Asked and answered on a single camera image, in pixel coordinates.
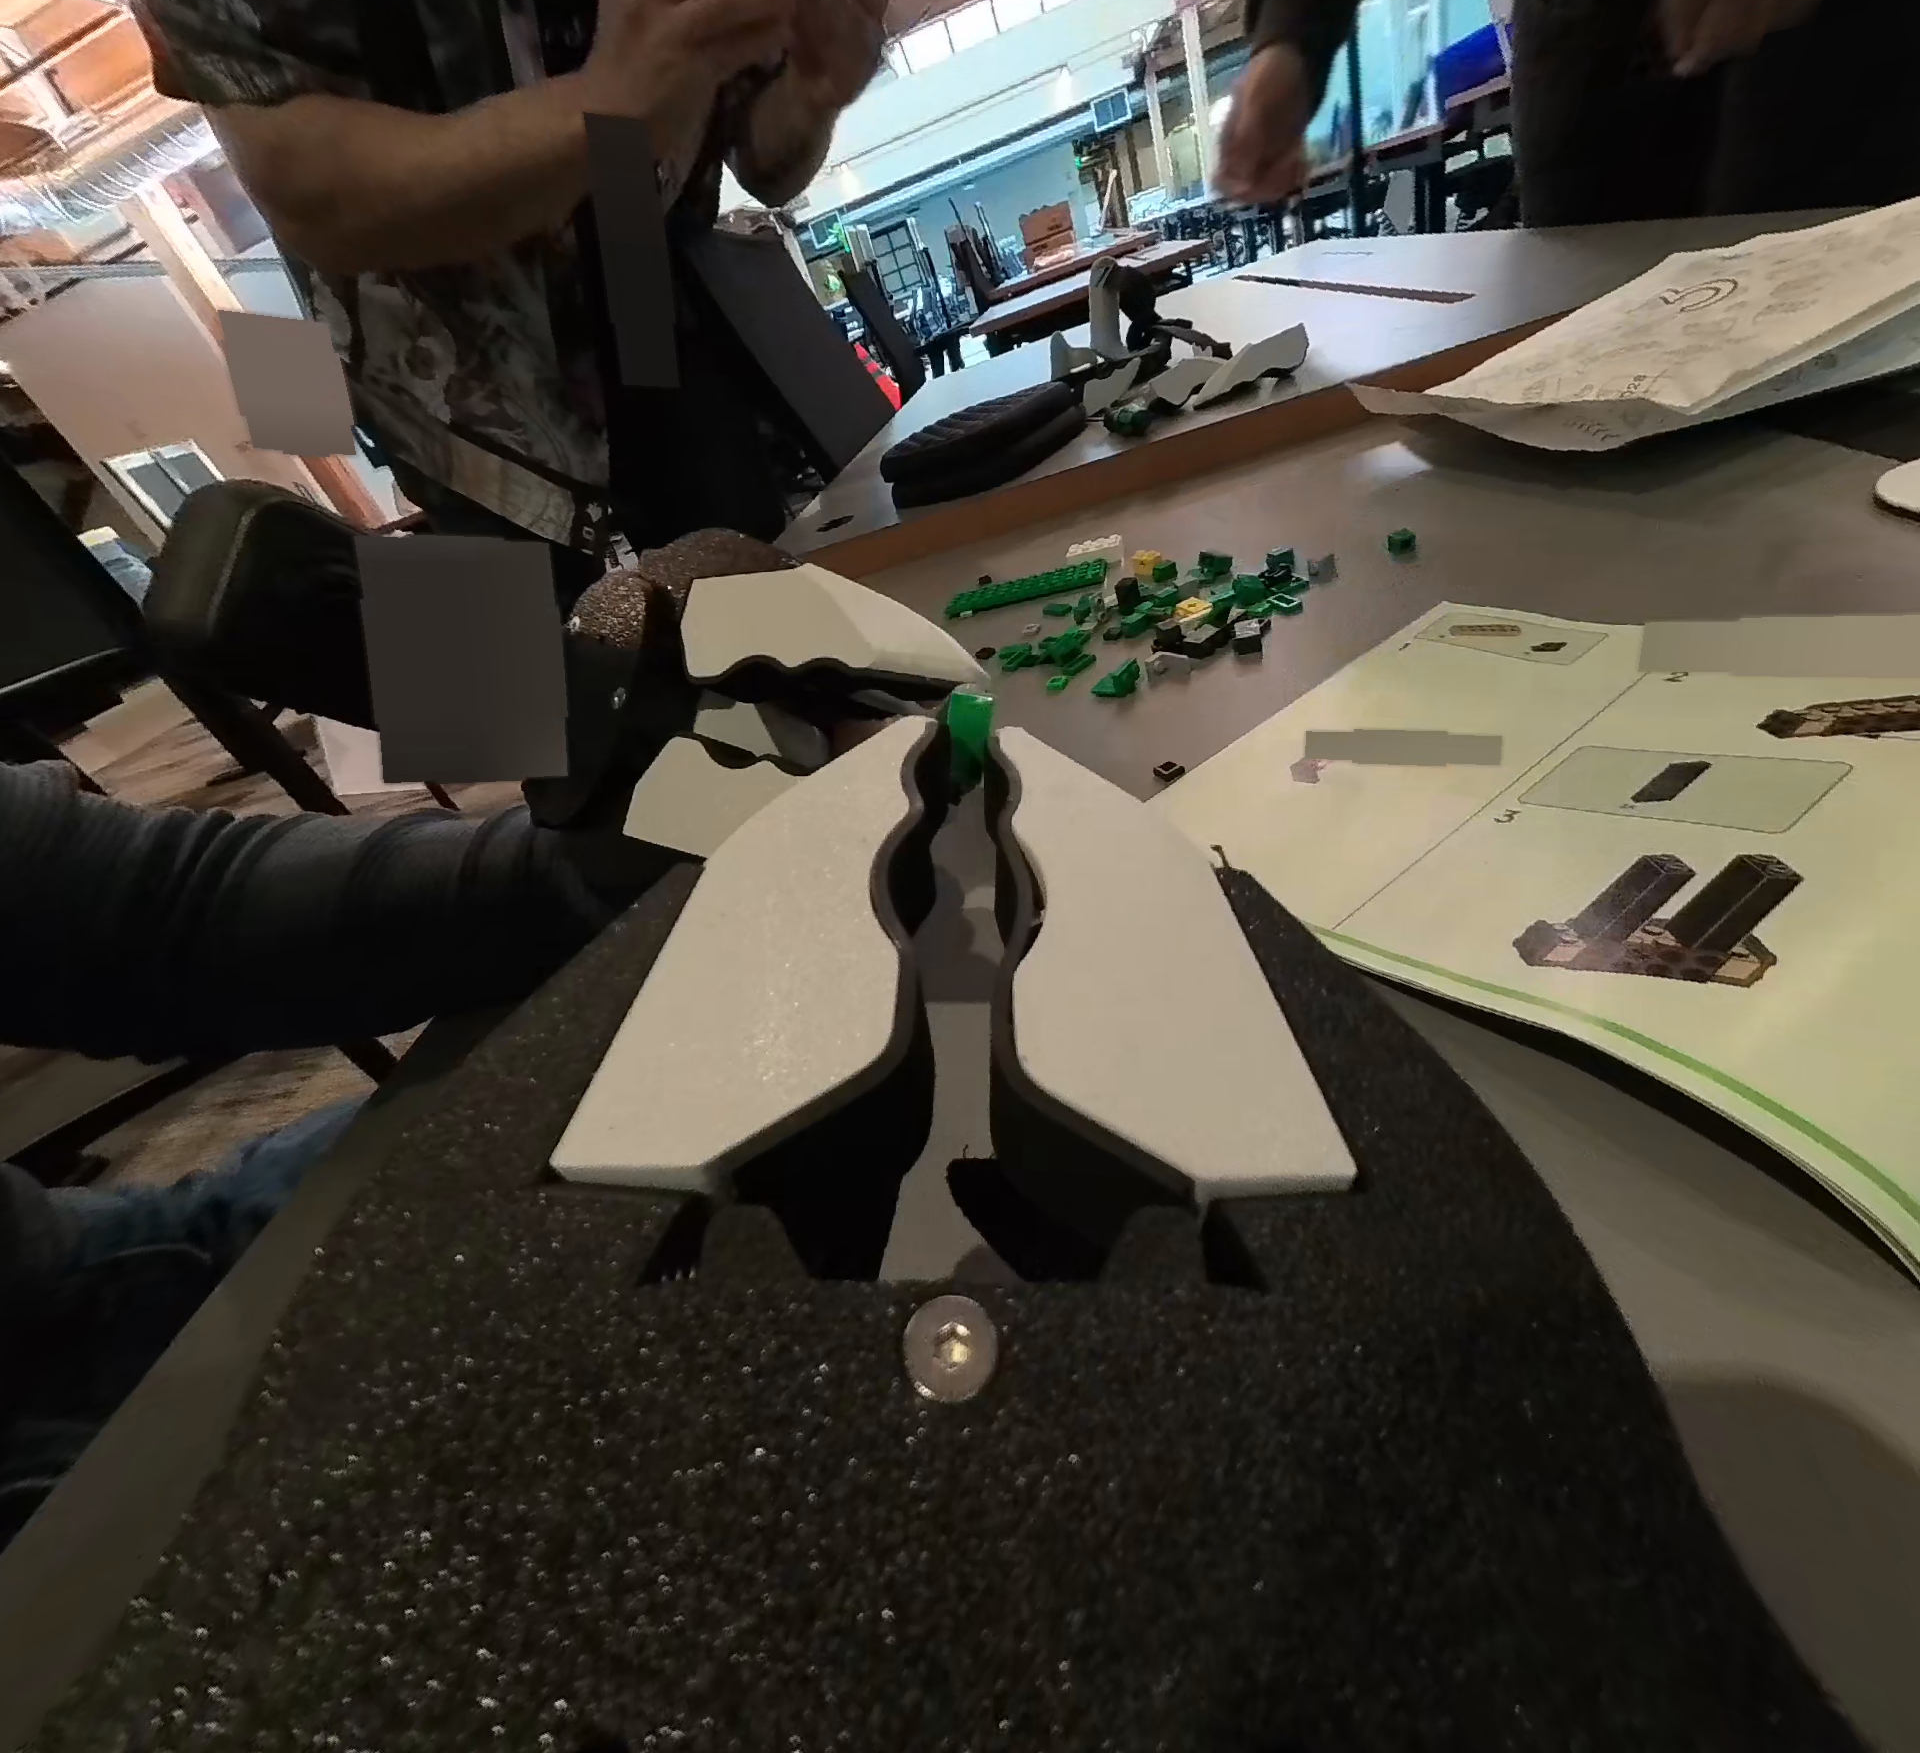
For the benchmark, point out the brick instruction booklet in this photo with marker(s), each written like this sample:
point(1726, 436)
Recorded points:
point(1501, 868)

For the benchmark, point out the loose grey finger plates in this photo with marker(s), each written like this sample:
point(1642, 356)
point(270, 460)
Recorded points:
point(1216, 373)

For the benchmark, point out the black padded chair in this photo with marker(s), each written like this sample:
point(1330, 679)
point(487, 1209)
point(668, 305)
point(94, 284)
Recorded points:
point(255, 554)

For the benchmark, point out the grey desk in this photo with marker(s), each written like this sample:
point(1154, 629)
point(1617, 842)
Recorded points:
point(1501, 554)

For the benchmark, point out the dark flat panel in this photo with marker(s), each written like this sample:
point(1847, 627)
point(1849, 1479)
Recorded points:
point(780, 344)

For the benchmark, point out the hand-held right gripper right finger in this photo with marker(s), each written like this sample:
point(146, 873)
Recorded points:
point(1156, 989)

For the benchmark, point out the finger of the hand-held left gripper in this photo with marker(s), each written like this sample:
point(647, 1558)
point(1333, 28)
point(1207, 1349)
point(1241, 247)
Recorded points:
point(811, 621)
point(705, 786)

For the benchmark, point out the pale pistol grip part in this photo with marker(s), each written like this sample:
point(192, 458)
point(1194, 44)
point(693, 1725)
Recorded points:
point(1118, 313)

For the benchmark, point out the wooden-edged desk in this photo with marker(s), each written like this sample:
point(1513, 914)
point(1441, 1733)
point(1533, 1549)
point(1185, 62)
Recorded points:
point(1351, 329)

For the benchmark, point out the person's left forearm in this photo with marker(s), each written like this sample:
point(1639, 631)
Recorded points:
point(301, 883)

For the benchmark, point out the person's jeans leg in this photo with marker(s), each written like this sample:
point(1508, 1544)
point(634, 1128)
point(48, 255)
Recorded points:
point(151, 1228)

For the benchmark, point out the pile of loose toy bricks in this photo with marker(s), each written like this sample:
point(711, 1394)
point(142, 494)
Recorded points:
point(1170, 614)

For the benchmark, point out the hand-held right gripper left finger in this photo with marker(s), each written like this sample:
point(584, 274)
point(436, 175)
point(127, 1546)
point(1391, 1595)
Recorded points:
point(750, 1005)

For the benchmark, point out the white paper bag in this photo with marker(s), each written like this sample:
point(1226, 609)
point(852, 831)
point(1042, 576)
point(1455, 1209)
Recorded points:
point(1695, 329)

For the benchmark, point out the background office desks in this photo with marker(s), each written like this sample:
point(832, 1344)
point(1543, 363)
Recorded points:
point(1081, 276)

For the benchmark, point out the black foam gripper shells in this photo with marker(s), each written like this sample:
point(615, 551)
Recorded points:
point(975, 441)

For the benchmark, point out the green toy brick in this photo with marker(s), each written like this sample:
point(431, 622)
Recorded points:
point(968, 733)

